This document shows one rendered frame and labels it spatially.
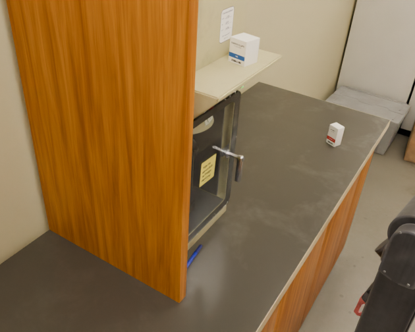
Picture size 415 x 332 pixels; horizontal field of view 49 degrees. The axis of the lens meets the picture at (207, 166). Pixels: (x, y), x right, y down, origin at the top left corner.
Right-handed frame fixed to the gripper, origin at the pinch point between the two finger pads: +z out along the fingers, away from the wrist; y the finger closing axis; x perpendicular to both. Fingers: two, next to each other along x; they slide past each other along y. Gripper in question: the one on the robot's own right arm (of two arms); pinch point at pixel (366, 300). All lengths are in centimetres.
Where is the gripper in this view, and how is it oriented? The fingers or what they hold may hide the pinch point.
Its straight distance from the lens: 127.2
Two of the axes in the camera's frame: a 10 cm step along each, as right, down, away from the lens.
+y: -6.7, 3.9, -6.4
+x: 6.4, 7.4, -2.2
